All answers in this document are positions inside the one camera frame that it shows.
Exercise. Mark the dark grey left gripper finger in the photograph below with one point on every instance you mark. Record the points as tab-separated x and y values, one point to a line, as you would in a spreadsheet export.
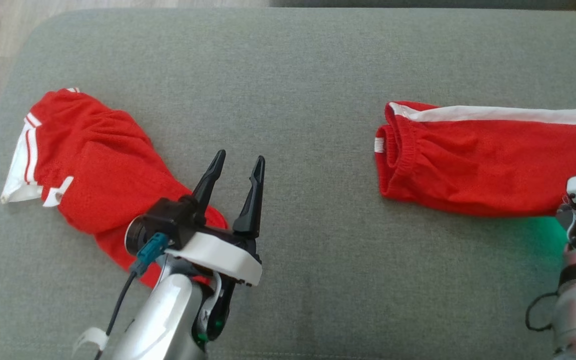
209	180
253	205

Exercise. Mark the grey fabric sofa cushion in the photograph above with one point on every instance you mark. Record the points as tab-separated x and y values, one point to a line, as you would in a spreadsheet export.
418	3

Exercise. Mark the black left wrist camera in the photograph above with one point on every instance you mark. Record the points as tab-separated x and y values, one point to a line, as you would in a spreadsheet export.
168	220

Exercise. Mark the red jersey with white trim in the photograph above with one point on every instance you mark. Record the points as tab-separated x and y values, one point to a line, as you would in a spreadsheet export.
108	165

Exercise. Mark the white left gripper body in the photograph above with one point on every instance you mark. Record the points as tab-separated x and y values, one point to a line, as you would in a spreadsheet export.
218	257

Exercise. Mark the red basketball jersey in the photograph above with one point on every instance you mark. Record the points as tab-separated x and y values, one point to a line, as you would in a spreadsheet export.
468	165

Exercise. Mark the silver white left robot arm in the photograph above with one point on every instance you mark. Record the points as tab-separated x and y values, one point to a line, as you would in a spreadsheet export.
163	320

